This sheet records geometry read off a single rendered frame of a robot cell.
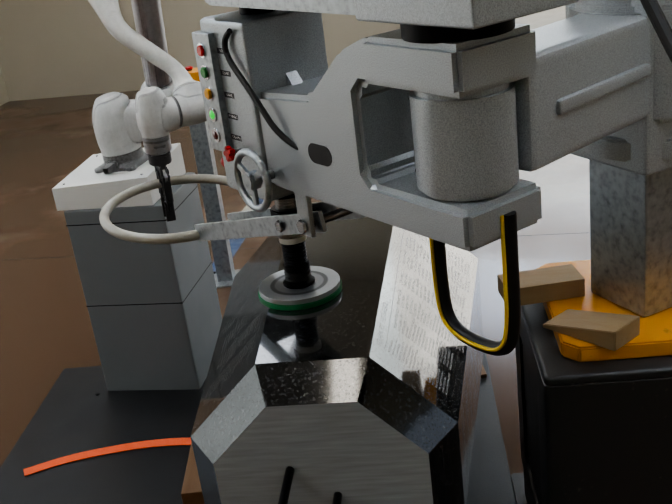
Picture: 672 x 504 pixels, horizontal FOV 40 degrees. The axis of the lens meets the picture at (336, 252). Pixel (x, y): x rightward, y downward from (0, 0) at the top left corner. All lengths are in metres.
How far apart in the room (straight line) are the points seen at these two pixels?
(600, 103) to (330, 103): 0.53
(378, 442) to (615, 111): 0.86
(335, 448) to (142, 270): 1.67
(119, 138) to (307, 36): 1.52
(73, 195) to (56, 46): 6.79
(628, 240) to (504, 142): 0.69
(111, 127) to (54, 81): 6.87
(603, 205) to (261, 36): 0.90
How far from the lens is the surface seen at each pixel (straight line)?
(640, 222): 2.22
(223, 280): 4.68
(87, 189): 3.52
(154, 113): 2.98
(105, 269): 3.62
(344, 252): 2.60
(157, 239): 2.68
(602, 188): 2.28
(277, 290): 2.35
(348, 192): 1.88
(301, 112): 1.94
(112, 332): 3.74
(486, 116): 1.61
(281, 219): 2.22
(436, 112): 1.61
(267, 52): 2.09
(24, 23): 10.38
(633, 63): 1.99
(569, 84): 1.80
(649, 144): 2.10
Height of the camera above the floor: 1.84
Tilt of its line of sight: 22 degrees down
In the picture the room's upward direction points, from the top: 7 degrees counter-clockwise
